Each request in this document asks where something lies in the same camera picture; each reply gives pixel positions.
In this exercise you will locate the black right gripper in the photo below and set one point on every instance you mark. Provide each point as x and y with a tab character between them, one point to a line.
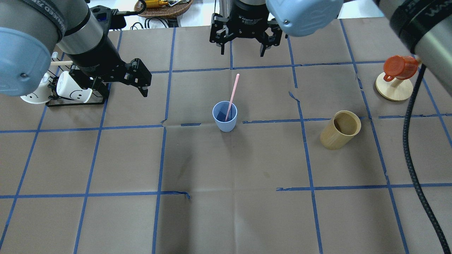
248	14

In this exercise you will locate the wooden mug tree stand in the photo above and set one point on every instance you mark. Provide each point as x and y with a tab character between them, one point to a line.
394	90

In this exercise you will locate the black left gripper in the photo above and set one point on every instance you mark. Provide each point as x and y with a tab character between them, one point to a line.
94	55

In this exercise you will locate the orange mug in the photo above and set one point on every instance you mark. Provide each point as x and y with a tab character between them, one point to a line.
399	67

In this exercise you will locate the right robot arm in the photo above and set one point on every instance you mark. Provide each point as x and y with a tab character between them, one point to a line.
423	26

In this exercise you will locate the wicker basket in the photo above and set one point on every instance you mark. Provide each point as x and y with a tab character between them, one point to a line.
167	9

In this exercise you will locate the white smiley mug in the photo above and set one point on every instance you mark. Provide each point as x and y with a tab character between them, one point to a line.
42	92
66	87

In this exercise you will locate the pink chopstick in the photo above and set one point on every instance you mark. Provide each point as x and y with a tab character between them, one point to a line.
232	97

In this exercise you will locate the bamboo wooden cup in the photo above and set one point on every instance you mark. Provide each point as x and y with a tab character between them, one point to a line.
343	126

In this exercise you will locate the black wire cup rack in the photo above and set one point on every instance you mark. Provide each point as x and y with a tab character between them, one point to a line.
100	89

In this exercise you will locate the light blue plastic cup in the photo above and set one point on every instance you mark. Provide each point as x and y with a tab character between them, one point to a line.
224	116

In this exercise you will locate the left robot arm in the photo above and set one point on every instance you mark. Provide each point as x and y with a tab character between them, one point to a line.
31	29

